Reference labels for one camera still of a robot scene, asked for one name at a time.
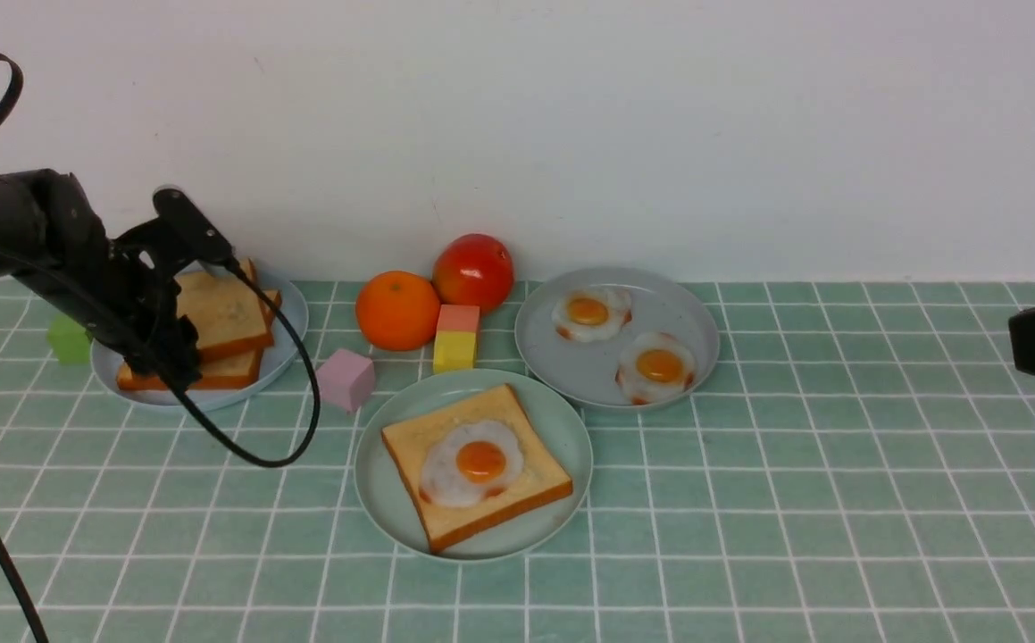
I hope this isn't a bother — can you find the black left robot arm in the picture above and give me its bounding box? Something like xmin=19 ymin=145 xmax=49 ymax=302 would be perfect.
xmin=0 ymin=170 xmax=200 ymax=387

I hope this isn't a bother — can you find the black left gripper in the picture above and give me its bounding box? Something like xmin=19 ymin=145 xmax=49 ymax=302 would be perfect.
xmin=45 ymin=241 xmax=202 ymax=389

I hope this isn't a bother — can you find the green cube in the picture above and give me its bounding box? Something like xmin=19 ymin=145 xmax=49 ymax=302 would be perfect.
xmin=45 ymin=313 xmax=93 ymax=363

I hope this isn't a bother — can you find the salmon pink block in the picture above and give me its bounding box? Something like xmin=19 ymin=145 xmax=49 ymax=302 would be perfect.
xmin=437 ymin=304 xmax=481 ymax=335

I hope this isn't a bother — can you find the pink cube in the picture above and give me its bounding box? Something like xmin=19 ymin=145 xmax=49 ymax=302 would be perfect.
xmin=315 ymin=347 xmax=377 ymax=413

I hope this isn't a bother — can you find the light blue bread plate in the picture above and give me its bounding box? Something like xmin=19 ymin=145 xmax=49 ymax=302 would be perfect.
xmin=90 ymin=261 xmax=311 ymax=413

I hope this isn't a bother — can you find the yellow block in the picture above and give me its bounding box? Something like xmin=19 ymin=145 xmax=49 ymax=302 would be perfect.
xmin=434 ymin=330 xmax=478 ymax=373

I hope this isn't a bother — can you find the orange fruit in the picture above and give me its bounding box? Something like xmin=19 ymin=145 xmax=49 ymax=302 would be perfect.
xmin=355 ymin=271 xmax=442 ymax=353

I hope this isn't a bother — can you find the grey egg plate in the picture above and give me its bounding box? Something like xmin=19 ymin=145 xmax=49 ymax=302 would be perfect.
xmin=514 ymin=267 xmax=720 ymax=413

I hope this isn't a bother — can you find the red tomato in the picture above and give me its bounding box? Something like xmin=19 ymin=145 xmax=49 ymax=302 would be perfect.
xmin=432 ymin=233 xmax=514 ymax=316

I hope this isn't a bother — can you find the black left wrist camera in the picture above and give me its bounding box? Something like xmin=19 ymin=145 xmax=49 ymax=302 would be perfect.
xmin=114 ymin=186 xmax=236 ymax=277

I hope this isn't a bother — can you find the fried egg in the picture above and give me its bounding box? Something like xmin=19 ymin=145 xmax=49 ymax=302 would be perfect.
xmin=614 ymin=332 xmax=697 ymax=405
xmin=551 ymin=286 xmax=632 ymax=343
xmin=419 ymin=420 xmax=525 ymax=508

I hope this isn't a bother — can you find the mint green centre plate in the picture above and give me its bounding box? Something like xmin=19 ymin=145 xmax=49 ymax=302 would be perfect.
xmin=354 ymin=369 xmax=594 ymax=564

